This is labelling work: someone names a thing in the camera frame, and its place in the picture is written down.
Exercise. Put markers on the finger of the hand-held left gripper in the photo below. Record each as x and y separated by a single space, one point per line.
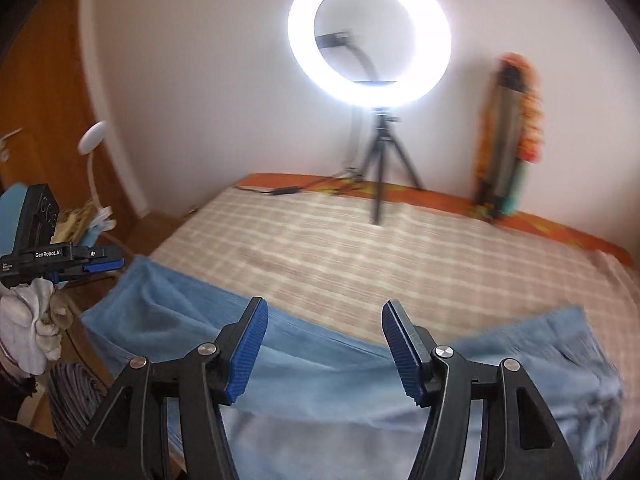
102 265

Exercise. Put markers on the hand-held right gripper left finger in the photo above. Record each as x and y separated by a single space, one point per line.
245 355

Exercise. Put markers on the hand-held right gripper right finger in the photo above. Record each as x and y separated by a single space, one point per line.
402 355

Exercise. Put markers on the light blue denim pants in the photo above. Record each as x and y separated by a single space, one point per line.
320 370

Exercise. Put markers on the person's left forearm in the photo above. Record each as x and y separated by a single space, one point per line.
20 410

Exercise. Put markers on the person's left hand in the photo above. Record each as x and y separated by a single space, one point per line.
30 320

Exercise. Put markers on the blue chair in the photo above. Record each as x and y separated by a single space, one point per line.
10 210

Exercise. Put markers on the yellowish paper pile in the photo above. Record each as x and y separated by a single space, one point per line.
75 225

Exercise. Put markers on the white desk lamp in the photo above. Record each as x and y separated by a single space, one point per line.
92 137

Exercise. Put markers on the beige plaid blanket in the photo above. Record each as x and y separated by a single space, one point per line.
350 260

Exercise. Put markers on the wooden door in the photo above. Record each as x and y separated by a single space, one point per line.
50 85

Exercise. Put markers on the grey striped cloth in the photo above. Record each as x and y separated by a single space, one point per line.
75 400

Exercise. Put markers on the black tripod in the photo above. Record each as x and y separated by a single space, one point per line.
382 150

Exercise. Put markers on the colourful orange cloth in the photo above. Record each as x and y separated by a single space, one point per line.
532 125

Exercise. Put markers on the black phone holder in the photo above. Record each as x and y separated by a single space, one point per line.
335 40

